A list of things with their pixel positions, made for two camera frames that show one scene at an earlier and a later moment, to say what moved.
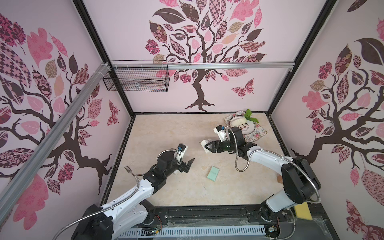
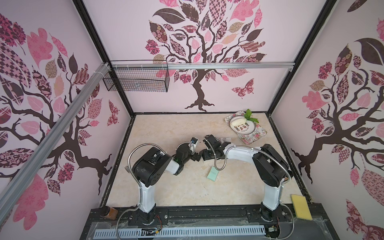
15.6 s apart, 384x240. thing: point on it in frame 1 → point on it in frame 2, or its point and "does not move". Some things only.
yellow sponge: [303, 211] does not move
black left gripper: [188, 166] → [195, 157]
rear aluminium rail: [204, 65] does not move
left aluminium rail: [11, 189] does not move
